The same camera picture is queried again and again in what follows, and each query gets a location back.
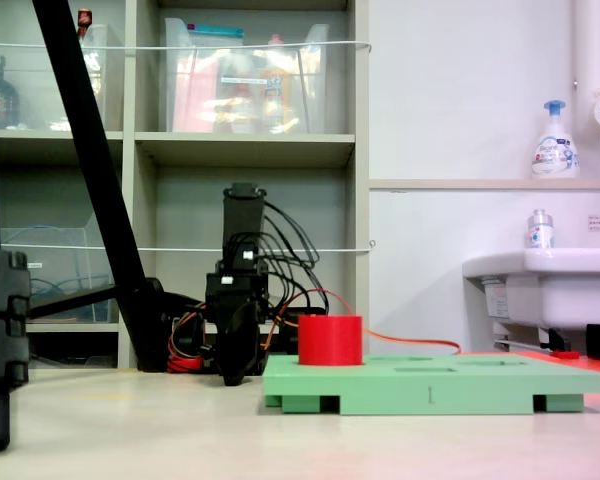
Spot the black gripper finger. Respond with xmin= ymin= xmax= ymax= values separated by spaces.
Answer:
xmin=239 ymin=327 xmax=264 ymax=382
xmin=216 ymin=327 xmax=242 ymax=387

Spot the red cylinder block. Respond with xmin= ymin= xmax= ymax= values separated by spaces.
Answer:
xmin=297 ymin=314 xmax=365 ymax=367

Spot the red printed base clamp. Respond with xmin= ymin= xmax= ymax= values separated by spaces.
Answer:
xmin=167 ymin=353 xmax=204 ymax=374

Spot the thin black tripod strut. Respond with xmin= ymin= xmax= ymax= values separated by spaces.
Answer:
xmin=28 ymin=284 xmax=119 ymax=320

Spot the grey shelf unit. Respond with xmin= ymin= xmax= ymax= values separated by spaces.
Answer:
xmin=0 ymin=0 xmax=371 ymax=371

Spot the green shape sorter board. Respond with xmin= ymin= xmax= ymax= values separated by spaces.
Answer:
xmin=262 ymin=353 xmax=600 ymax=416

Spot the clear box with bottles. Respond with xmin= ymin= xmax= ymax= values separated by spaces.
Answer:
xmin=163 ymin=17 xmax=331 ymax=135

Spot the notched black tripod leg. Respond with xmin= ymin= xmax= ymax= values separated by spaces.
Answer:
xmin=0 ymin=0 xmax=32 ymax=454

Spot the clear plastic storage box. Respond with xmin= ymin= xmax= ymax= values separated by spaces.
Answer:
xmin=0 ymin=23 xmax=109 ymax=133

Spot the small silver capped bottle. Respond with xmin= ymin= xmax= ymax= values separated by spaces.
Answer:
xmin=525 ymin=208 xmax=555 ymax=250

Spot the dark round bottle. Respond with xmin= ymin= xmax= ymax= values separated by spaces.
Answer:
xmin=0 ymin=54 xmax=22 ymax=131

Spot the white sink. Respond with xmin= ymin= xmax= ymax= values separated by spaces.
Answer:
xmin=461 ymin=246 xmax=600 ymax=332

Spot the white pump soap bottle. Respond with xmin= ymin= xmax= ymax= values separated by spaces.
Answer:
xmin=530 ymin=99 xmax=581 ymax=180

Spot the orange servo wire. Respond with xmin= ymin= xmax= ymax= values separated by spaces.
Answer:
xmin=166 ymin=302 xmax=207 ymax=362

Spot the black servo cable bundle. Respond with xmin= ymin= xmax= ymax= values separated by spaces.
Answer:
xmin=258 ymin=201 xmax=322 ymax=271

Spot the long orange wire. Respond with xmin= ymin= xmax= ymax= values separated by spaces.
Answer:
xmin=267 ymin=288 xmax=462 ymax=357

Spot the clear box with blue cables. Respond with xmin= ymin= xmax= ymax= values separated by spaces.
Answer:
xmin=0 ymin=226 xmax=119 ymax=324

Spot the white wall pipe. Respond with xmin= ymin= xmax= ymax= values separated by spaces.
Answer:
xmin=571 ymin=0 xmax=600 ymax=104

